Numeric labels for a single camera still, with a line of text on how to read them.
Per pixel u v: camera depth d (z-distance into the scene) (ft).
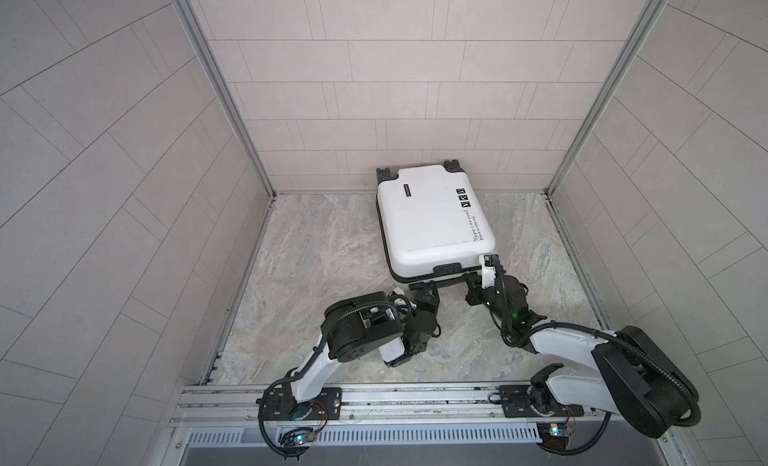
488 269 2.47
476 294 2.53
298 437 2.13
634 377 1.36
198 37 2.49
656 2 2.33
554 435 2.23
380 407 2.35
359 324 1.72
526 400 2.32
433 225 2.71
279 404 2.19
